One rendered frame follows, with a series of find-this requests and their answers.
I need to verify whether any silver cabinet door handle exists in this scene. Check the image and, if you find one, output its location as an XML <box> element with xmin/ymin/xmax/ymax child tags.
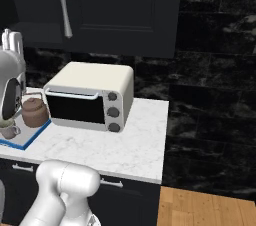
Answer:
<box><xmin>54</xmin><ymin>0</ymin><xmax>74</xmax><ymax>40</ymax></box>

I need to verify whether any silver drawer handle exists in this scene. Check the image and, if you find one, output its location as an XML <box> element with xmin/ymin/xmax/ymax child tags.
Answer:
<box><xmin>99</xmin><ymin>177</ymin><xmax>125</xmax><ymax>189</ymax></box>
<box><xmin>11</xmin><ymin>162</ymin><xmax>35</xmax><ymax>173</ymax></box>

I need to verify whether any pale toaster oven door handle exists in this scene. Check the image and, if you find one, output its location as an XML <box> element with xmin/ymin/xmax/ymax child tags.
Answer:
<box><xmin>44</xmin><ymin>87</ymin><xmax>101</xmax><ymax>101</ymax></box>

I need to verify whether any grey mug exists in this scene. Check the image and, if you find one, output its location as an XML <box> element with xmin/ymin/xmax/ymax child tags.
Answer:
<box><xmin>0</xmin><ymin>124</ymin><xmax>22</xmax><ymax>140</ymax></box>

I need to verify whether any dark base cabinet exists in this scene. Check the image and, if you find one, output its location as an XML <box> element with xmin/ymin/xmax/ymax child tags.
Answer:
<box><xmin>0</xmin><ymin>157</ymin><xmax>162</xmax><ymax>226</ymax></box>

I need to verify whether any brown kettle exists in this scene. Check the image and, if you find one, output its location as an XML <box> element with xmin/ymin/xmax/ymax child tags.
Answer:
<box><xmin>21</xmin><ymin>91</ymin><xmax>51</xmax><ymax>129</ymax></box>

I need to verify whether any dark wall cabinet door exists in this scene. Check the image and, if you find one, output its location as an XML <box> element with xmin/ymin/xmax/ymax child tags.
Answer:
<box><xmin>53</xmin><ymin>0</ymin><xmax>185</xmax><ymax>60</ymax></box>

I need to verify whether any cream toaster oven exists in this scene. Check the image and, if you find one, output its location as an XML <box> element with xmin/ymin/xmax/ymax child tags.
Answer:
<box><xmin>42</xmin><ymin>61</ymin><xmax>136</xmax><ymax>134</ymax></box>

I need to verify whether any black toaster oven door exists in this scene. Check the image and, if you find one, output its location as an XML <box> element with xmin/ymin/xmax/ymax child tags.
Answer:
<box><xmin>45</xmin><ymin>91</ymin><xmax>107</xmax><ymax>125</ymax></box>

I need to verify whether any grey toaster oven knob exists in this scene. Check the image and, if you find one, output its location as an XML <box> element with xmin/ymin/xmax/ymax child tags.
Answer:
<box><xmin>107</xmin><ymin>91</ymin><xmax>119</xmax><ymax>102</ymax></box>
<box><xmin>107</xmin><ymin>122</ymin><xmax>121</xmax><ymax>133</ymax></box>
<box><xmin>107</xmin><ymin>106</ymin><xmax>121</xmax><ymax>119</ymax></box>

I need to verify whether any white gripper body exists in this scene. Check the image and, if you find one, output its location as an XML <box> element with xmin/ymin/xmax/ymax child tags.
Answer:
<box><xmin>1</xmin><ymin>28</ymin><xmax>24</xmax><ymax>54</ymax></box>

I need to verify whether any blue-rimmed grey tray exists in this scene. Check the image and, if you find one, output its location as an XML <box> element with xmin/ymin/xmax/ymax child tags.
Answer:
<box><xmin>0</xmin><ymin>112</ymin><xmax>53</xmax><ymax>151</ymax></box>

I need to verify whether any dark wall cabinet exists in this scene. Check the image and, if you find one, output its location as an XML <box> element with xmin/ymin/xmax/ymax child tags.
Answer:
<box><xmin>0</xmin><ymin>0</ymin><xmax>81</xmax><ymax>53</ymax></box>

